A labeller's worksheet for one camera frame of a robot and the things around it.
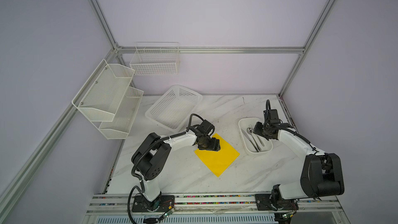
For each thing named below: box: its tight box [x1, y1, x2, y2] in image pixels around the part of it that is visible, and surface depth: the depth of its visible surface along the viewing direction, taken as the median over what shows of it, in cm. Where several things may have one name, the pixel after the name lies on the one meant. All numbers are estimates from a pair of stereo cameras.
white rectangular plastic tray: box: [238, 117, 274, 154], surface depth 97 cm
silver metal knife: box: [240, 128, 260, 153], surface depth 98 cm
